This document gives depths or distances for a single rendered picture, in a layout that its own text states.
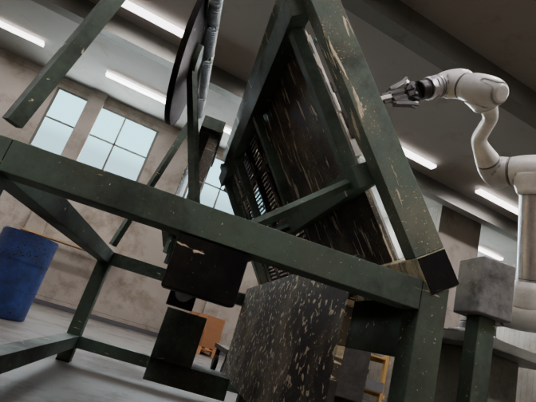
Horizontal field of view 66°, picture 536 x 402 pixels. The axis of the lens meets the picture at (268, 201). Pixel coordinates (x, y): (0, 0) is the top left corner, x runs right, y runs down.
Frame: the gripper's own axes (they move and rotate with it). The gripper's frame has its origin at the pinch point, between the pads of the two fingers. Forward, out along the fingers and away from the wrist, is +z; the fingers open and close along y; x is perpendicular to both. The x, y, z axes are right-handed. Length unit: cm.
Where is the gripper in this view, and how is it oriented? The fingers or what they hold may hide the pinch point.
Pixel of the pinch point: (382, 99)
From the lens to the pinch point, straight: 163.8
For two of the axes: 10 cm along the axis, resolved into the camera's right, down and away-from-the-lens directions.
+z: -9.2, 2.6, -2.9
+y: 3.3, 9.3, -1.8
